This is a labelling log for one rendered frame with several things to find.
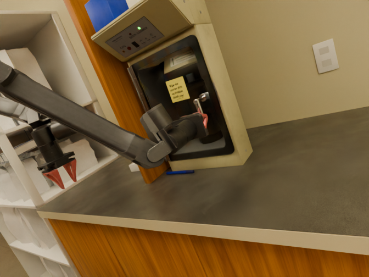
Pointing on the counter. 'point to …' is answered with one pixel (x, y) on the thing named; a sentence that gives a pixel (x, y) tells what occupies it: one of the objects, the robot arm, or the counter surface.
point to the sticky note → (177, 89)
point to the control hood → (160, 21)
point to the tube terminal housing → (242, 143)
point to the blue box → (105, 11)
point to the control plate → (118, 41)
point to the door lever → (200, 103)
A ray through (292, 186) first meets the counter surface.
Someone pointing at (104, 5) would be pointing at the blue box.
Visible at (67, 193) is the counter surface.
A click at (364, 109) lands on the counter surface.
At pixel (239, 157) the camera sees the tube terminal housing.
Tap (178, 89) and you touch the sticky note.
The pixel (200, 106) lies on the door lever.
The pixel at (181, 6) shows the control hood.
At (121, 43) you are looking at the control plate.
